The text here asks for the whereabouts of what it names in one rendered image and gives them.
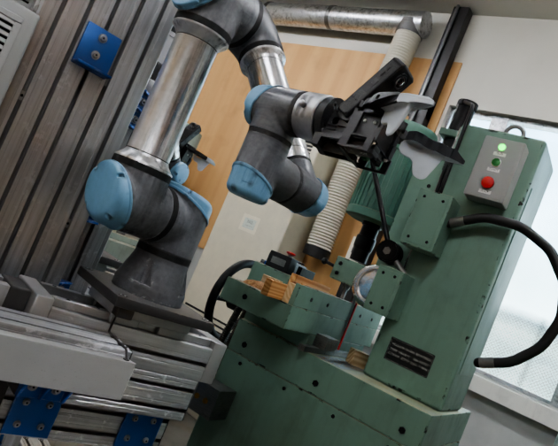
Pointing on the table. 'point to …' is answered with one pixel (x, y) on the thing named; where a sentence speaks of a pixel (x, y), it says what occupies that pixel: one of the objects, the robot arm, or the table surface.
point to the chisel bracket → (345, 271)
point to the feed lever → (387, 250)
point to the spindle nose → (365, 242)
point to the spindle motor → (367, 207)
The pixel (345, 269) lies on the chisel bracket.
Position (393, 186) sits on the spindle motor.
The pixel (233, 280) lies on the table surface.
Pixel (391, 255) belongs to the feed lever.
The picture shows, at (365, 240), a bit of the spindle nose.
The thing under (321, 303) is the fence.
